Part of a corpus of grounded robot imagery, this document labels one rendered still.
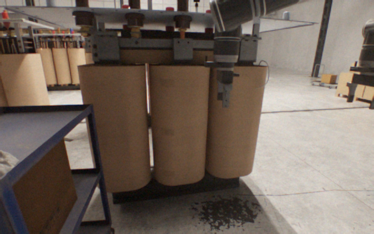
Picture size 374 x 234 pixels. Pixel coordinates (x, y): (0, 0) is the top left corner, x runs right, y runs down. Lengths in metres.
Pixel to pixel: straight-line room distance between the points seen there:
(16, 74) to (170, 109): 2.45
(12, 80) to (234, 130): 2.86
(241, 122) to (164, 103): 0.58
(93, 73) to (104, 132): 0.37
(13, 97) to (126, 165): 2.30
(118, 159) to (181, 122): 0.49
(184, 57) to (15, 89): 2.57
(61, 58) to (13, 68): 3.84
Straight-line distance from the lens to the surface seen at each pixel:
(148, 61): 1.31
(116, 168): 1.41
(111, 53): 1.22
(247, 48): 1.38
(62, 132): 0.75
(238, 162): 1.57
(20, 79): 3.28
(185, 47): 1.23
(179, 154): 1.37
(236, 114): 1.39
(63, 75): 7.05
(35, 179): 0.76
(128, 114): 1.24
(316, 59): 14.03
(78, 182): 1.17
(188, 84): 1.22
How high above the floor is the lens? 1.15
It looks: 18 degrees down
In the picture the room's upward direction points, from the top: 1 degrees clockwise
